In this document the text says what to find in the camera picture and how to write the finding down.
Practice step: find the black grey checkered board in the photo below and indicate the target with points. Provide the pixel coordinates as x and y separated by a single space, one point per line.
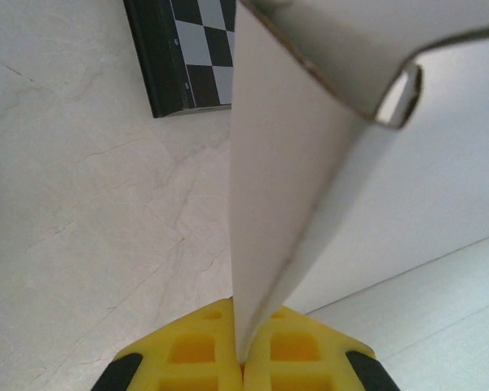
159 61

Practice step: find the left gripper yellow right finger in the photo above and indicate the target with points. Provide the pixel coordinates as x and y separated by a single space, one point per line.
305 350

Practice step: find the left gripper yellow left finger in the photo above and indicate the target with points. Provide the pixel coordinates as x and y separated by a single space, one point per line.
187 354

